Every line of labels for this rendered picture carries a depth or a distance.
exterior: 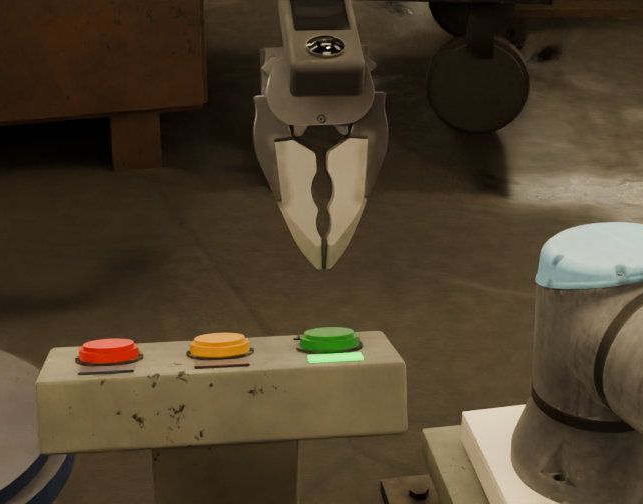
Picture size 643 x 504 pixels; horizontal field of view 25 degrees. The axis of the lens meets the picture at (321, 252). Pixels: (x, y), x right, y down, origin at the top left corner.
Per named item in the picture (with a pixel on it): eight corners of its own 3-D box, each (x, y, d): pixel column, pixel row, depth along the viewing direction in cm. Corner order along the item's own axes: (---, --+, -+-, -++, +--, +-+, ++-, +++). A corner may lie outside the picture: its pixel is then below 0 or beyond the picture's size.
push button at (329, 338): (362, 362, 98) (361, 335, 98) (303, 365, 98) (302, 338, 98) (355, 350, 102) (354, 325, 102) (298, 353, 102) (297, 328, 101)
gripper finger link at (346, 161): (360, 257, 105) (356, 128, 103) (370, 269, 99) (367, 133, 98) (317, 259, 104) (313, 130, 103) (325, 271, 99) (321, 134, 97)
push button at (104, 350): (138, 374, 97) (137, 347, 97) (77, 377, 96) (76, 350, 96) (140, 361, 101) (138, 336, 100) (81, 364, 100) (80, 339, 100)
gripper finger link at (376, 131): (386, 195, 100) (383, 66, 99) (389, 197, 98) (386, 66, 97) (318, 198, 99) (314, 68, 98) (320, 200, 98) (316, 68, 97)
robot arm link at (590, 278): (616, 336, 167) (627, 196, 159) (715, 406, 153) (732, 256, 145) (503, 369, 161) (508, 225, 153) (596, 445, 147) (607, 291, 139)
